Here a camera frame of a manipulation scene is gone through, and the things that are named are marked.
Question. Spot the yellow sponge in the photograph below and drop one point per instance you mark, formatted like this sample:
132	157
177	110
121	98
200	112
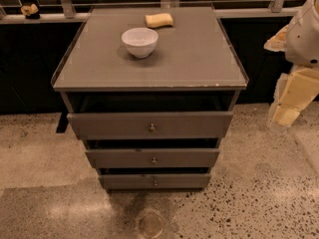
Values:
159	20

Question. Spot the grey drawer cabinet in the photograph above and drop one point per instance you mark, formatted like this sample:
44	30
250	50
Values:
192	69

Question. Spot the grey top drawer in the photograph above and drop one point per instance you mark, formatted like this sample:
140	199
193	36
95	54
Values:
150	125

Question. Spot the white ceramic bowl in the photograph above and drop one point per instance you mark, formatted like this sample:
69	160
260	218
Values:
140	42

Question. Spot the grey middle drawer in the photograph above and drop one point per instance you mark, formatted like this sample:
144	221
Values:
147	158

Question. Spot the grey bottom drawer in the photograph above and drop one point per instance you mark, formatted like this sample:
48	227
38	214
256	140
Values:
154	181

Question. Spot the grey drawer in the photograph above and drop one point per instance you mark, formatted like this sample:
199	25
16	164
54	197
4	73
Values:
147	158
154	181
150	125

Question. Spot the small yellow black object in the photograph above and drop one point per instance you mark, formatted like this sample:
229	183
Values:
30	11

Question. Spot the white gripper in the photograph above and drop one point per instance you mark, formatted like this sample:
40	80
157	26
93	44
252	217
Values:
303	40

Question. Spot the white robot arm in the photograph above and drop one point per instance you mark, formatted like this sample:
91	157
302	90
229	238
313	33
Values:
299	40

